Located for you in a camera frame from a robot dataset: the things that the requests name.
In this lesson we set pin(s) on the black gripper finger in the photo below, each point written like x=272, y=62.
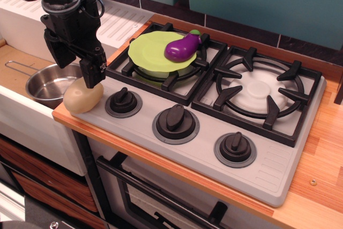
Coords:
x=59, y=50
x=93, y=70

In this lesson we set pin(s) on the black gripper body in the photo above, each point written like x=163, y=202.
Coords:
x=76, y=25

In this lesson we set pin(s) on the beige toy potato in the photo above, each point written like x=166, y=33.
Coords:
x=80, y=99

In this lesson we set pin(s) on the purple toy eggplant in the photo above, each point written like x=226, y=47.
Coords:
x=183, y=49

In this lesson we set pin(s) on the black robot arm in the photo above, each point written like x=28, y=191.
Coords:
x=71, y=27

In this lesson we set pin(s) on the small steel pot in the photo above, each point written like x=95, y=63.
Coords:
x=47, y=85

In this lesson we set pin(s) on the lime green plate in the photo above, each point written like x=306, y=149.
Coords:
x=147, y=52

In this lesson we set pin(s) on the white toy sink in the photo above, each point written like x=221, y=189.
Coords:
x=23, y=120

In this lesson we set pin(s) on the left black stove knob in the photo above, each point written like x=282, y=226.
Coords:
x=123, y=104

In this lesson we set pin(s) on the black stove knob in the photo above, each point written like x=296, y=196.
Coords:
x=123, y=104
x=235, y=150
x=176, y=125

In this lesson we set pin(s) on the left black burner grate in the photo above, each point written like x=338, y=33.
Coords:
x=180, y=89

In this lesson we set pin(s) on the grey toy stove top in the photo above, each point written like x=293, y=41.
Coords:
x=267, y=179

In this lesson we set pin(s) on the middle black stove knob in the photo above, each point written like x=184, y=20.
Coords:
x=176, y=125

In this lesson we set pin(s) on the upper wooden drawer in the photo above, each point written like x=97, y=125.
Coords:
x=36, y=168

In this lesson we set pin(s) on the wooden drawer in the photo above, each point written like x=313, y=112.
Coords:
x=72, y=212
x=36, y=168

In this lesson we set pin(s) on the toy oven door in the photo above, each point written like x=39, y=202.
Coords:
x=153, y=199

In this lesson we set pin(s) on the lower wooden drawer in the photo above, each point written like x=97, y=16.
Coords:
x=72, y=212

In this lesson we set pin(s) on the right black stove knob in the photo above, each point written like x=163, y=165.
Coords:
x=235, y=150

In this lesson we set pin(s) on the right white burner cap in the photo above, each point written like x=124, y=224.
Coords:
x=257, y=86

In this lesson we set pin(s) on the black oven door handle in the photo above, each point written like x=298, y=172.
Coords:
x=114, y=167

